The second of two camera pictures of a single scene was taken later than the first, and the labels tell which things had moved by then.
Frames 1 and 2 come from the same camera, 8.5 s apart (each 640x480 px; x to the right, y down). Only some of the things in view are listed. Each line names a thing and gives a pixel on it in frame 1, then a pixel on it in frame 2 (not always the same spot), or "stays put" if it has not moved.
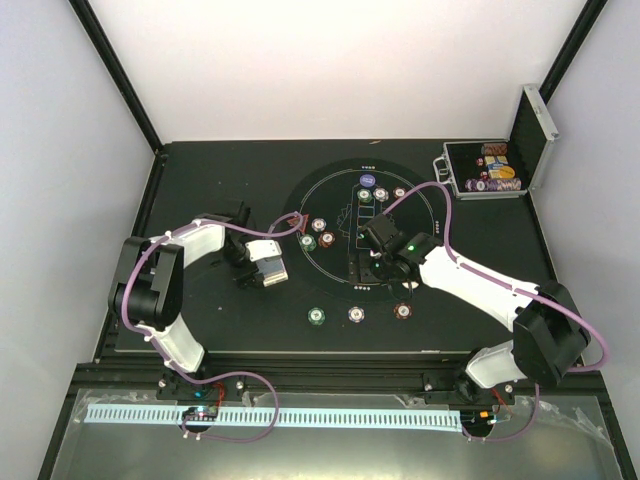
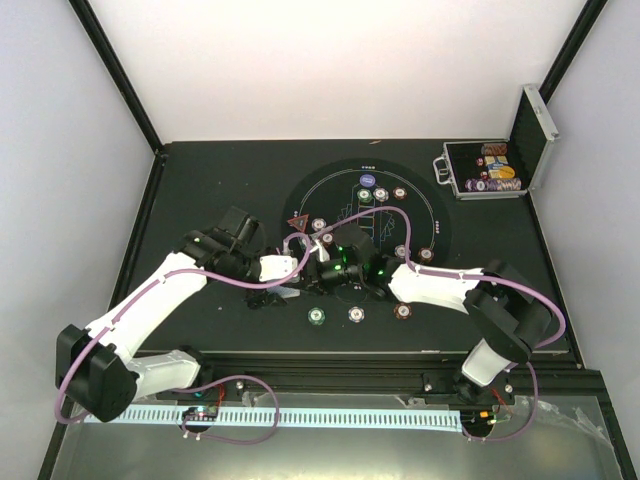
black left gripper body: x=239 y=273 to x=256 y=297
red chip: x=326 y=239 stays put
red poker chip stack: x=402 y=311 stays put
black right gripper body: x=379 y=272 to x=334 y=276
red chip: x=399 y=191 stays put
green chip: x=364 y=195 stays put
